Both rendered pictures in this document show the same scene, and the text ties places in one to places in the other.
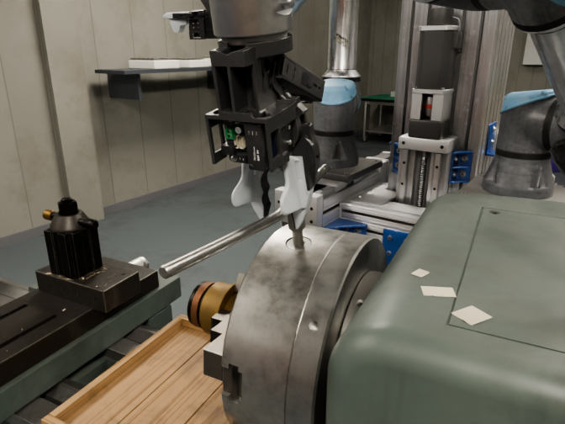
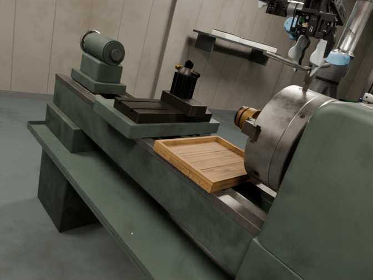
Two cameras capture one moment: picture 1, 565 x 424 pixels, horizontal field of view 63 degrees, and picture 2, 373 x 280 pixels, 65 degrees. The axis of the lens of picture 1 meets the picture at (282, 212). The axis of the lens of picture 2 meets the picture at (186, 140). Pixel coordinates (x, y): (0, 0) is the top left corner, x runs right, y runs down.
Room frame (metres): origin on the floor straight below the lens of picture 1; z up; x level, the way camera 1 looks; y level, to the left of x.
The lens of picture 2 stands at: (-0.34, 0.03, 1.31)
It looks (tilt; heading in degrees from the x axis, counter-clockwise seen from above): 20 degrees down; 15
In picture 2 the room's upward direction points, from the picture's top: 16 degrees clockwise
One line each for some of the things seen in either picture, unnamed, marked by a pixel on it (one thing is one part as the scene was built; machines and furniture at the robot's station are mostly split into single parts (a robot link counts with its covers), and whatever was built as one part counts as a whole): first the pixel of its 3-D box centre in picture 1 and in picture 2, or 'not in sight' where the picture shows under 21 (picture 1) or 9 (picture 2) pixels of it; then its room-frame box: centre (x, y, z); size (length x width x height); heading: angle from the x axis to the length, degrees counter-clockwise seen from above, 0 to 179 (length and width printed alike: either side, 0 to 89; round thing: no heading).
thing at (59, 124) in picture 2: not in sight; (87, 163); (1.14, 1.02, 0.34); 0.44 x 0.40 x 0.68; 153
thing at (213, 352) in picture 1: (231, 348); (255, 129); (0.54, 0.07, 1.09); 0.12 x 0.11 x 0.05; 153
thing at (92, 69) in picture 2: not in sight; (101, 61); (1.13, 1.03, 1.01); 0.30 x 0.20 x 0.29; 63
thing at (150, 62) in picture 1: (154, 62); (225, 35); (4.38, 1.15, 1.36); 0.36 x 0.34 x 0.09; 145
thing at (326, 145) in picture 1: (332, 145); (323, 88); (1.33, -0.15, 1.21); 0.15 x 0.15 x 0.10
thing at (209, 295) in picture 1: (224, 310); (251, 121); (0.65, 0.09, 1.08); 0.09 x 0.09 x 0.09; 63
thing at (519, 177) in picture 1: (520, 169); not in sight; (1.05, -0.55, 1.21); 0.15 x 0.15 x 0.10
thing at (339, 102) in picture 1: (335, 103); (333, 65); (1.34, -0.15, 1.33); 0.13 x 0.12 x 0.14; 166
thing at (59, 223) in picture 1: (70, 219); (187, 70); (0.92, 0.45, 1.14); 0.08 x 0.08 x 0.03
